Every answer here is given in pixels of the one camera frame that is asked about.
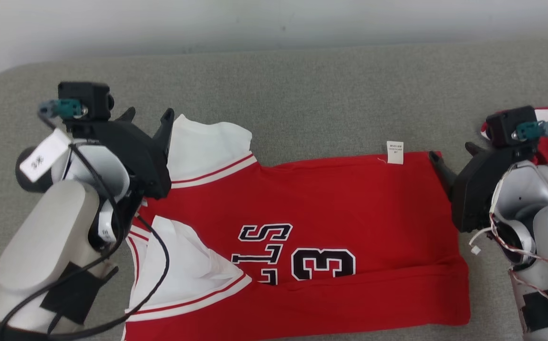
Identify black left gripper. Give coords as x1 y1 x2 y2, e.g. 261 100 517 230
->
72 107 175 200

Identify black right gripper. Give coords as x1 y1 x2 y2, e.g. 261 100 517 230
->
427 141 538 233

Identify red basketball jersey white sleeves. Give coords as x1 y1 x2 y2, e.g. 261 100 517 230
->
121 114 471 341

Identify white paper label tag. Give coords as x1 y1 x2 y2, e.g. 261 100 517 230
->
19 128 72 183

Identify teal right camera connector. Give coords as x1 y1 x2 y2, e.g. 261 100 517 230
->
512 120 548 142

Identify teal camera connector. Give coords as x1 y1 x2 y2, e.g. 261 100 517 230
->
512 120 548 142
38 98 88 119

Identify teal left camera connector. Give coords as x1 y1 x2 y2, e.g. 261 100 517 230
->
38 98 88 119

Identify thin white red wire bundle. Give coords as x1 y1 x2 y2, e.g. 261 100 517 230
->
469 166 548 304

